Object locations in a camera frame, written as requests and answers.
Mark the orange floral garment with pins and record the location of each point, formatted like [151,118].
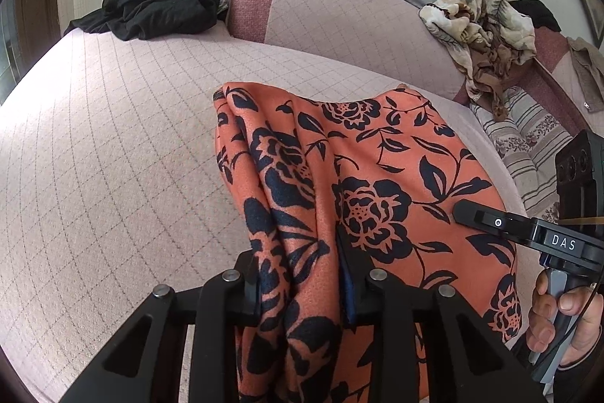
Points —
[377,148]

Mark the dark cloth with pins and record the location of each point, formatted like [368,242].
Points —
[542,13]

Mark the olive garment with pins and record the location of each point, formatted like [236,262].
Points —
[587,72]

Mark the patterned glass door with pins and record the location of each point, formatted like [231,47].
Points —
[7,44]

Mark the brown sheer stockings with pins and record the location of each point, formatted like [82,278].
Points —
[490,75]

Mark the black cloth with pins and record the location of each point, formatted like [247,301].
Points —
[155,9]

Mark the person's right forearm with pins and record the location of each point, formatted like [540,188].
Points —
[590,377]

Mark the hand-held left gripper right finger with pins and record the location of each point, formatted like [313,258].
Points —
[358,289]

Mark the pink quilted sofa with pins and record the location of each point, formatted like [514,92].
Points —
[118,148]

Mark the person's right hand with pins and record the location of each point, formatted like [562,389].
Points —
[545,322]

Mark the beige floral blanket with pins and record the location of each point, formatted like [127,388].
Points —
[481,13]

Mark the striped floral pillow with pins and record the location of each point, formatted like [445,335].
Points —
[528,138]

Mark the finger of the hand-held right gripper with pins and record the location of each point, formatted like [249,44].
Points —
[490,223]

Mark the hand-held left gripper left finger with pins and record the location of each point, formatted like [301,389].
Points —
[250,289]

